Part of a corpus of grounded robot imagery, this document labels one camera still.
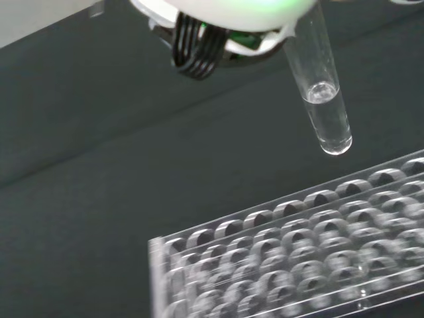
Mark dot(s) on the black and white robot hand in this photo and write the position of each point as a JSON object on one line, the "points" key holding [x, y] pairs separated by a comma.
{"points": [[215, 13]]}

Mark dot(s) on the clear plastic test tube rack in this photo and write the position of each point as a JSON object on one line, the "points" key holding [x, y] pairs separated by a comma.
{"points": [[298, 251]]}

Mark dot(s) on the black bench cloth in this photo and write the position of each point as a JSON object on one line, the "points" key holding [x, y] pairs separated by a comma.
{"points": [[99, 165]]}

